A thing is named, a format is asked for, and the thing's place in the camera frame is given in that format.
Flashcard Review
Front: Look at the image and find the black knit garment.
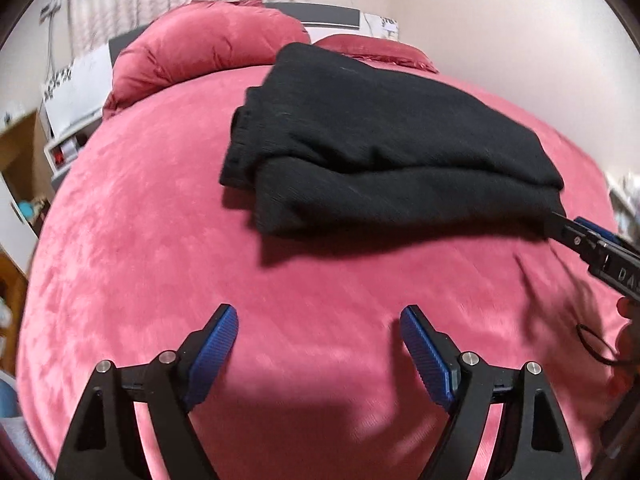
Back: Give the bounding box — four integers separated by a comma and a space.
219, 42, 567, 238

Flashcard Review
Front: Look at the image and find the black wall cable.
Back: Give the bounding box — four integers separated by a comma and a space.
41, 0, 77, 83

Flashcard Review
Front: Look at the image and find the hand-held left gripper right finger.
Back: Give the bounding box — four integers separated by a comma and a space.
400, 304, 583, 480

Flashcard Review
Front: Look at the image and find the black cord loop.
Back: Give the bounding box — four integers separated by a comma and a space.
575, 322, 622, 367

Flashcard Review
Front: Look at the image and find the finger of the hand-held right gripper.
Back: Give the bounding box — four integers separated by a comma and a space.
574, 216, 637, 252
547, 211, 602, 267

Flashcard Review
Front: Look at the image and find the wooden shelf unit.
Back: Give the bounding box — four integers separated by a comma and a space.
0, 110, 52, 376

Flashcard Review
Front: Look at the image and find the red pillow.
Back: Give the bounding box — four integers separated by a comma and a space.
102, 0, 312, 121
314, 34, 440, 75

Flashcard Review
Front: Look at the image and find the red bed blanket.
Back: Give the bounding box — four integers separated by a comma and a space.
15, 67, 627, 480

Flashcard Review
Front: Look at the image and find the person's right hand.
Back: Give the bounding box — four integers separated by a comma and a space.
606, 296, 640, 397

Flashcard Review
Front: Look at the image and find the white printed curtain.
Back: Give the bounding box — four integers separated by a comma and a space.
65, 0, 321, 57

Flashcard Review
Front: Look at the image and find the grey blue cloth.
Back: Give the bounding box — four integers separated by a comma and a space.
0, 372, 53, 480

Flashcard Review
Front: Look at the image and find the white nightstand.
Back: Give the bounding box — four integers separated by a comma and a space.
361, 12, 402, 43
40, 46, 117, 173

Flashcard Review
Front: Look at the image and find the pale cloth pile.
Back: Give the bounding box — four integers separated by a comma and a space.
604, 172, 640, 242

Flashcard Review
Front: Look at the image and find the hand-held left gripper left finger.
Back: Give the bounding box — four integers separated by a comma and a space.
54, 304, 239, 480

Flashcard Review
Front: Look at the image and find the grey headboard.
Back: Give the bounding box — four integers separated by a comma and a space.
109, 2, 362, 57

